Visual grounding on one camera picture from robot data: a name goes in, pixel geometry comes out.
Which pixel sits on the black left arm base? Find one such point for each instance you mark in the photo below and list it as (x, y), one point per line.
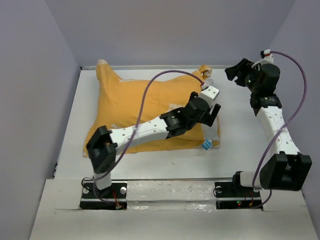
(113, 198)

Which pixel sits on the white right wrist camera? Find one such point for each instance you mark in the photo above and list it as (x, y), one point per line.
(265, 57)

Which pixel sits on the yellow pillowcase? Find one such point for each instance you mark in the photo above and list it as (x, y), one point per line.
(120, 101)

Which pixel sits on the white front board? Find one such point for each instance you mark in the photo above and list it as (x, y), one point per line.
(59, 218)

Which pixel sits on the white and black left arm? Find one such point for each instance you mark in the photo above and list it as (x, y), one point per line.
(105, 144)

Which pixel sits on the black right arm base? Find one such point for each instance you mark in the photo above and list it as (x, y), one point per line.
(231, 195)

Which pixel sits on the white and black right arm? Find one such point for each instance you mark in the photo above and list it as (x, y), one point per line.
(287, 168)

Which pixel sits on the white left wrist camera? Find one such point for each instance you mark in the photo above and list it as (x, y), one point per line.
(209, 94)

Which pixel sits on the white pillow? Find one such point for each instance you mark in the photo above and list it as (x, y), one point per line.
(210, 133)

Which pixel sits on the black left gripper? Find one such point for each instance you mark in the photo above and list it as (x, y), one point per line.
(216, 108)

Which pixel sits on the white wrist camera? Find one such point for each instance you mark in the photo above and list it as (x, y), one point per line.
(209, 94)
(265, 57)

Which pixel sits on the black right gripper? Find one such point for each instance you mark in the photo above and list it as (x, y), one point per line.
(232, 72)

